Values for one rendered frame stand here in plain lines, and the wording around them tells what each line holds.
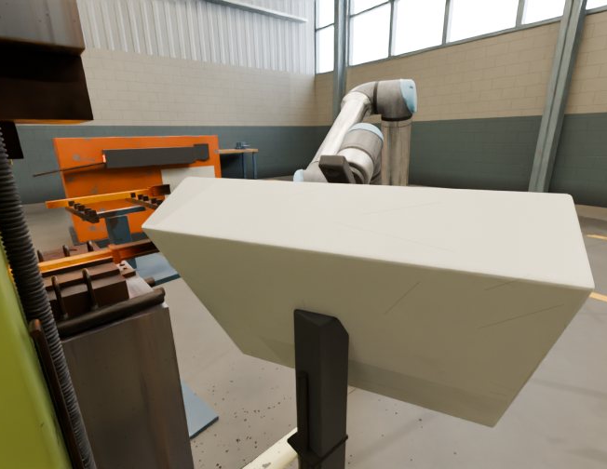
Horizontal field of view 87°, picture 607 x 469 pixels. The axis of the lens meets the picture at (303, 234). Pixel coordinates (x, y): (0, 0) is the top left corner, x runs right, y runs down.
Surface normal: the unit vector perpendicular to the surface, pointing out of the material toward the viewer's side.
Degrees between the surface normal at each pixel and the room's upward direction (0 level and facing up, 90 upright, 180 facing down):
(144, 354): 90
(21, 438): 90
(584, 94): 90
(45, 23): 90
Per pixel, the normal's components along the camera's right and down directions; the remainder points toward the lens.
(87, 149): 0.62, 0.22
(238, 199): -0.22, -0.69
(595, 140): -0.79, 0.20
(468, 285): -0.34, 0.72
